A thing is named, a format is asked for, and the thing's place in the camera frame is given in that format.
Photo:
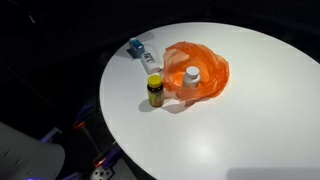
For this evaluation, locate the grey chair back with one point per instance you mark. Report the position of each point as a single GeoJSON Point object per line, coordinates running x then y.
{"type": "Point", "coordinates": [25, 158]}

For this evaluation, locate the purple and orange clamp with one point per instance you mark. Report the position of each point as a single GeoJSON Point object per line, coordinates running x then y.
{"type": "Point", "coordinates": [89, 120]}

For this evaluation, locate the orange plastic bag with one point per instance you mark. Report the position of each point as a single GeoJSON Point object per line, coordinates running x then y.
{"type": "Point", "coordinates": [214, 70]}

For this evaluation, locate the small blue capped bottle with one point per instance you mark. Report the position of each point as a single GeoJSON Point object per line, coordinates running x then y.
{"type": "Point", "coordinates": [136, 46]}

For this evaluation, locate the white tube with label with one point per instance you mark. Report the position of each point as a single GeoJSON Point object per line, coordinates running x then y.
{"type": "Point", "coordinates": [149, 62]}

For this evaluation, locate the white bottle in bag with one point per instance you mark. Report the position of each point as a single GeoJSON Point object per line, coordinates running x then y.
{"type": "Point", "coordinates": [191, 77]}

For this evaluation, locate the brown bottle with yellow cap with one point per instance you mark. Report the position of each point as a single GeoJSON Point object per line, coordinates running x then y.
{"type": "Point", "coordinates": [155, 90]}

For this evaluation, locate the metal bracket base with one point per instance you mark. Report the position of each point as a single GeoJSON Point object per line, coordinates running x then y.
{"type": "Point", "coordinates": [101, 174]}

